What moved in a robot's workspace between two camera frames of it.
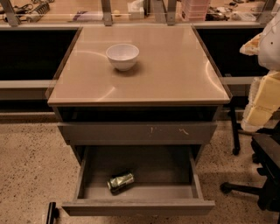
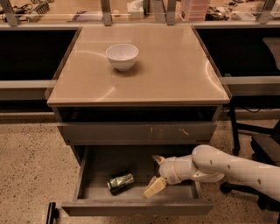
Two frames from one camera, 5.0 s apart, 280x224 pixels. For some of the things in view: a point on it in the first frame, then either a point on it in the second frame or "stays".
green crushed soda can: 117,185 stays
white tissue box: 136,10 stays
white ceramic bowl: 122,56 stays
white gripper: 270,49 → 167,170
